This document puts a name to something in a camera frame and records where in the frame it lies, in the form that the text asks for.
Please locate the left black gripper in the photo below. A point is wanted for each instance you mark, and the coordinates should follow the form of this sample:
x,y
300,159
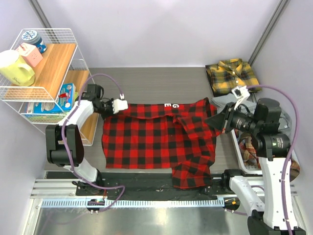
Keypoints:
x,y
110,102

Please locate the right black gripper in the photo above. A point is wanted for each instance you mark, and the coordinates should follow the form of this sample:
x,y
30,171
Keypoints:
x,y
218,121

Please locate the red black plaid shirt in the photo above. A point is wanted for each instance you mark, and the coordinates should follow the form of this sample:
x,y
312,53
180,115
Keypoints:
x,y
156,136

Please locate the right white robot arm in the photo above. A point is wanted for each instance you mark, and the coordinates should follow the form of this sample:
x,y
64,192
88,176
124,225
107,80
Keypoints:
x,y
274,215

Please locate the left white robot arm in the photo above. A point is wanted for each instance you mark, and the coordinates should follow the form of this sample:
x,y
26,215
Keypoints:
x,y
64,145

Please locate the grey long sleeve shirt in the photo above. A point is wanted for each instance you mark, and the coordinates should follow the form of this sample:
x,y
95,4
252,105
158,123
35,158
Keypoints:
x,y
221,101

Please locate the blue product box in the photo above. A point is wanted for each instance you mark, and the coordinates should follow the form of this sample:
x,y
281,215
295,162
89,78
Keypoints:
x,y
64,102

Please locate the orange plaid shirt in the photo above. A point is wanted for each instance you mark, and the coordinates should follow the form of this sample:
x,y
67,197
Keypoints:
x,y
249,157

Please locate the yellow plaid folded shirt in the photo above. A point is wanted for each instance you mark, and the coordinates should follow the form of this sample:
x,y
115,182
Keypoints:
x,y
228,74

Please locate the white laundry basket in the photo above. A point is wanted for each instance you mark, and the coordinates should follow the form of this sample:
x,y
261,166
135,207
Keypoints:
x,y
245,169

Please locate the pink cube box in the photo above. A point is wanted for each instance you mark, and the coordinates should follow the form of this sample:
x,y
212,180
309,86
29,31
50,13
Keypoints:
x,y
30,54

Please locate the yellow mug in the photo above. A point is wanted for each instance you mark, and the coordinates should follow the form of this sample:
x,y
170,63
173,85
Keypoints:
x,y
14,68

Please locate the blue round tin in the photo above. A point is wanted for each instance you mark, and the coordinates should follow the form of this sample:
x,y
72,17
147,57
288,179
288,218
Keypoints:
x,y
32,37

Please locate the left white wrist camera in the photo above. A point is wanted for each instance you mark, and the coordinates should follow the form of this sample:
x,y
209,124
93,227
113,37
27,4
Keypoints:
x,y
119,104

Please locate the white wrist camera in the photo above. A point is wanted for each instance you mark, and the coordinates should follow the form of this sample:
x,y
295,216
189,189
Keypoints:
x,y
119,104
241,93

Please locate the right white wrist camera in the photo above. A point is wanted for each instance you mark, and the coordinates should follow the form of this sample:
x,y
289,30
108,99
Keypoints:
x,y
241,93

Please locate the white wire shelf rack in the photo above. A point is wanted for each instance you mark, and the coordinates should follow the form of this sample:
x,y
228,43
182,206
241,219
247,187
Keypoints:
x,y
62,63

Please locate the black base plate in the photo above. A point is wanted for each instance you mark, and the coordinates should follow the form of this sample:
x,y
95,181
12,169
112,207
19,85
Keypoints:
x,y
151,187

